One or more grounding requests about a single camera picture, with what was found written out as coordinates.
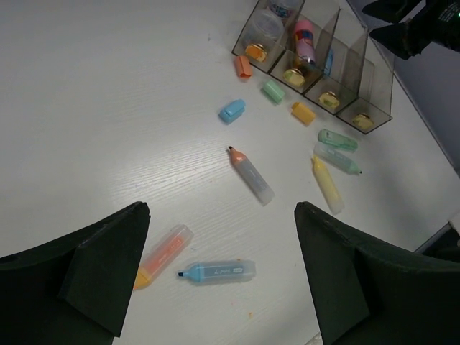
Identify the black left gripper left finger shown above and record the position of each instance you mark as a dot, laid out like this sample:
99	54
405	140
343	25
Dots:
75	289

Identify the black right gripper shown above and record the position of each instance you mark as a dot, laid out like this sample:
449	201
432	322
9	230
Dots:
437	21

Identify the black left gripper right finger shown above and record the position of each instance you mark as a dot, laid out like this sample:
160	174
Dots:
367	291

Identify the blue correction tape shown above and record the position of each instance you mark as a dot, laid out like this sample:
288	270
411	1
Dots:
329	62

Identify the pink cap glue bottle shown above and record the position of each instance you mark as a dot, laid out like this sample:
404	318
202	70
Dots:
304	41

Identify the green capped highlighter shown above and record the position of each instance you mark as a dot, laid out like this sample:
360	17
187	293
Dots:
338	141

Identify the paper clip jar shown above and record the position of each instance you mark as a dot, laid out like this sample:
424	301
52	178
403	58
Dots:
282	8
264	23

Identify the orange tip grey highlighter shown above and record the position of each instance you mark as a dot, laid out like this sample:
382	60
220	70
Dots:
251	176

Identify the clear four-compartment organizer tray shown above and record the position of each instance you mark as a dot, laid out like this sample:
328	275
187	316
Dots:
359	88

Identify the yellow highlighter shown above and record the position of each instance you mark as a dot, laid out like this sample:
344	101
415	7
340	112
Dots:
327	186

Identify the blue highlighter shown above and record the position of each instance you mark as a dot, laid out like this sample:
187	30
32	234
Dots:
217	272

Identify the yellow-orange highlighter cap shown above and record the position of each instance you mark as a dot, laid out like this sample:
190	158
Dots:
302	113

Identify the green uncapped highlighter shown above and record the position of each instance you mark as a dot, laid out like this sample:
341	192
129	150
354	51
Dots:
335	158

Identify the green highlighter cap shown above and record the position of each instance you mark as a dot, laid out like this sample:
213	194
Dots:
273	92

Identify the orange highlighter cap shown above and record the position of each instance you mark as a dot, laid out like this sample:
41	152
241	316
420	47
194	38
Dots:
243	67

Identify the blue highlighter cap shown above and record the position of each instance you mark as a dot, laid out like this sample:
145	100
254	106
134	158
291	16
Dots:
232	111

